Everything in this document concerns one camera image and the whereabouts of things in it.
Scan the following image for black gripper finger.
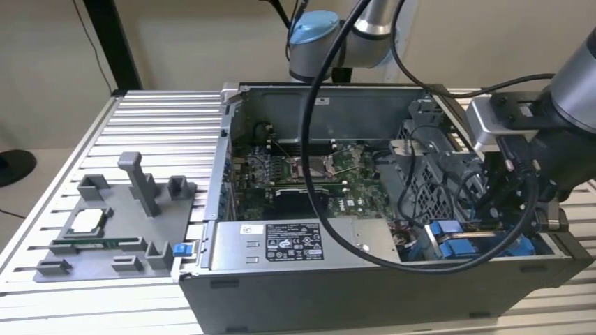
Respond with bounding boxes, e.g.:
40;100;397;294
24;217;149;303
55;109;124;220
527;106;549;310
475;151;531;227
533;207;571;234

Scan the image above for black disk wire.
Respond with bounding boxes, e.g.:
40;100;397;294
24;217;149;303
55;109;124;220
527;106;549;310
449;172;488;223

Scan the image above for hard disk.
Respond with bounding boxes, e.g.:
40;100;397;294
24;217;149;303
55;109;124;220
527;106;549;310
425;218;536;258

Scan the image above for blue plastic disk carrier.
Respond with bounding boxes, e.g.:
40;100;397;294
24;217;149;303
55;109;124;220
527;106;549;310
440;240;477;260

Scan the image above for grey metal disk bay cage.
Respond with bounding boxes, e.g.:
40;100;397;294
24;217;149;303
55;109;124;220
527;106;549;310
375;118;555;262

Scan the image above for black RAM slot bank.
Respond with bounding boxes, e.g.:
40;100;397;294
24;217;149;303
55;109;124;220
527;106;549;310
273;139;337;156

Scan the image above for green motherboard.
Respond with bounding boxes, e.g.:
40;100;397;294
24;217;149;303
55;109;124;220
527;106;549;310
231;139;397;221

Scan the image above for metal socket cover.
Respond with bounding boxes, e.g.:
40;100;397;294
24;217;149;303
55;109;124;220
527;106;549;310
325;144;365;175

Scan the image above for CPU socket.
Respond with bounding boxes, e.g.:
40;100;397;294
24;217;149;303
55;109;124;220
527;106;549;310
291;155;336;179

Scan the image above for black graphics card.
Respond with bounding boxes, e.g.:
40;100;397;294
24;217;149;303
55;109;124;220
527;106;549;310
272;187;329;219

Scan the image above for dark grey PC case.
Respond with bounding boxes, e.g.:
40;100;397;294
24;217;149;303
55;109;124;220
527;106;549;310
177;82;595;334

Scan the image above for silver power supply unit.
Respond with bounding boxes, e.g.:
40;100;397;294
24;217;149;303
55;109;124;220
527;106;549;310
208;218;403;272

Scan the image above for grey plastic parts rack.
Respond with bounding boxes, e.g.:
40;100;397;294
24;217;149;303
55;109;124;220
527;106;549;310
32;151;199;283

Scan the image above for green RAM stick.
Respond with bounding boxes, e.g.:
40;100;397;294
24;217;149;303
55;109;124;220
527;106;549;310
55;237;140;249

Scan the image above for silver CPU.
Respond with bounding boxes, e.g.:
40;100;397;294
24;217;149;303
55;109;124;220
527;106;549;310
72;210;104;233

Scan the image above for black round stand base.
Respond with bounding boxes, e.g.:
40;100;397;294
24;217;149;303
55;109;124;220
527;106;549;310
0;149;37;188

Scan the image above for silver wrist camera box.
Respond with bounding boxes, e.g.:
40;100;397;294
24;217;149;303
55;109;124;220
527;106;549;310
465;96;553;154

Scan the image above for thin black looped case cable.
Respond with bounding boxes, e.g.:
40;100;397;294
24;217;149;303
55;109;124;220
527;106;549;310
397;125;456;230

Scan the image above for red wire bundle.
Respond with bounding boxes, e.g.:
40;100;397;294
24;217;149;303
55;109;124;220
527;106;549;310
391;225;419;247

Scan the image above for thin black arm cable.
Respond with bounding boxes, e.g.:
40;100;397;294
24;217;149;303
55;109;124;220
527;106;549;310
389;0;557;97

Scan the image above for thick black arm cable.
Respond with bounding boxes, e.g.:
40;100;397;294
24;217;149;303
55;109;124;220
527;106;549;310
300;0;544;274

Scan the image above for black cables behind arm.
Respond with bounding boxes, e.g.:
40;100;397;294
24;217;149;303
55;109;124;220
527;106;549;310
263;0;308;31

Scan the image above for black metal frame post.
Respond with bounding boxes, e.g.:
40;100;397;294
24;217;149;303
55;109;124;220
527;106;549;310
83;0;144;91

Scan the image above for thin black wall cable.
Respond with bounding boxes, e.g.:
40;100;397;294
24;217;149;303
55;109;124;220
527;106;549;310
72;0;116;91

